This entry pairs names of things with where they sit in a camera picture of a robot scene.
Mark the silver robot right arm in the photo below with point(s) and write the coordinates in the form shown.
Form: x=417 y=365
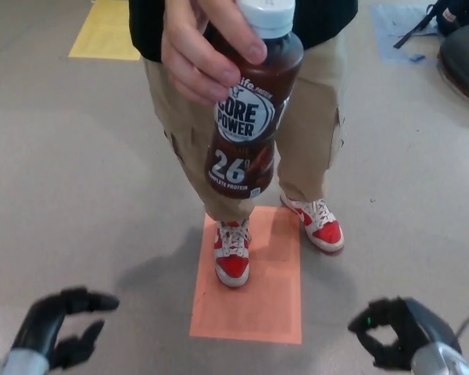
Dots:
x=441 y=361

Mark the khaki cargo trousers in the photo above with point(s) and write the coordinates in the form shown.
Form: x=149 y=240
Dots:
x=180 y=148

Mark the red white sneaker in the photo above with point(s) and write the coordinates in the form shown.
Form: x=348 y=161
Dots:
x=232 y=265
x=324 y=230

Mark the dark grey round seat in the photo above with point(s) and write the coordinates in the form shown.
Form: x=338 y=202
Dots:
x=465 y=58

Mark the person's bare hand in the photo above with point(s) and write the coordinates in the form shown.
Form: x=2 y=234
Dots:
x=195 y=43

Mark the small blue tape scrap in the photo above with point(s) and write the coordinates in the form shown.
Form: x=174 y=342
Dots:
x=416 y=58

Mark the brown protein shake bottle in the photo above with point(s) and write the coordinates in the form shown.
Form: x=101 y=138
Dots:
x=238 y=172

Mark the red white left sneaker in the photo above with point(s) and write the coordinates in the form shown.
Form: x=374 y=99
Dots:
x=324 y=230

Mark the blue floor sheet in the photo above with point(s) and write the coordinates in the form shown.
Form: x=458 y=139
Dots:
x=391 y=27

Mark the black shirt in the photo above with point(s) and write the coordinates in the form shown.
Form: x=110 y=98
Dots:
x=324 y=15

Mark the red white right sneaker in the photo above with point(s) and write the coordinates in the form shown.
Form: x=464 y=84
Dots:
x=232 y=265

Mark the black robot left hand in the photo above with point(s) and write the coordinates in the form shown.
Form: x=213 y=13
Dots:
x=39 y=324

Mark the yellow floor mat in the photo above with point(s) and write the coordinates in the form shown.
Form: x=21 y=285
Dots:
x=105 y=35

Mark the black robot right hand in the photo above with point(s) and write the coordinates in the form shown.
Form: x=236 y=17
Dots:
x=422 y=320

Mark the orange floor mat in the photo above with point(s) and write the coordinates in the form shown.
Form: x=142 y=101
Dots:
x=266 y=304

